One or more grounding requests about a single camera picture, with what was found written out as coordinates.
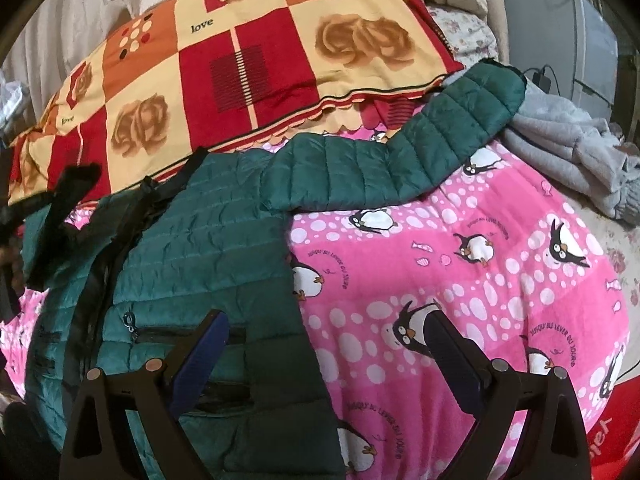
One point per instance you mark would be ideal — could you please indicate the white curtain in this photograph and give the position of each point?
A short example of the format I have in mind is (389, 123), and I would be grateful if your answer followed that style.
(75, 20)

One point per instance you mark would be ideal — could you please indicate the red rose print blanket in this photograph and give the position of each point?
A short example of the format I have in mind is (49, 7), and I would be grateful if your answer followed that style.
(250, 60)

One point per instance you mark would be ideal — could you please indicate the grey clothes pile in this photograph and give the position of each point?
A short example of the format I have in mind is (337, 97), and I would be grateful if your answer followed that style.
(560, 145)

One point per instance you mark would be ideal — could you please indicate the green quilted jacket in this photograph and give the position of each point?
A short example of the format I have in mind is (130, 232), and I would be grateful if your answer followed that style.
(200, 240)

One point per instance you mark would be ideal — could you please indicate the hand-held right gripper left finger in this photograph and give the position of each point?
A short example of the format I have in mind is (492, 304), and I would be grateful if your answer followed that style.
(202, 350)

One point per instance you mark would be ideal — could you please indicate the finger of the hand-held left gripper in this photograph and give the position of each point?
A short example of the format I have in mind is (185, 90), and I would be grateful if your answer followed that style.
(62, 210)

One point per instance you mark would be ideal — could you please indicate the red cloth with white print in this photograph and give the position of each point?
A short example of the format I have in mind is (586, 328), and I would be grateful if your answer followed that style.
(610, 435)

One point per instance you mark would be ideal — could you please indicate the white cabinet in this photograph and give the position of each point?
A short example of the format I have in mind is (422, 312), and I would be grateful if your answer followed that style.
(550, 30)

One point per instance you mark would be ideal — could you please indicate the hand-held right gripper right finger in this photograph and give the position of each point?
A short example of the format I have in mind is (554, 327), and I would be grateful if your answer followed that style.
(450, 355)

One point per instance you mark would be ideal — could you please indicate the pink penguin print blanket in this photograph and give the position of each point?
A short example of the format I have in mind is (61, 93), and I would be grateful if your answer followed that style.
(425, 280)

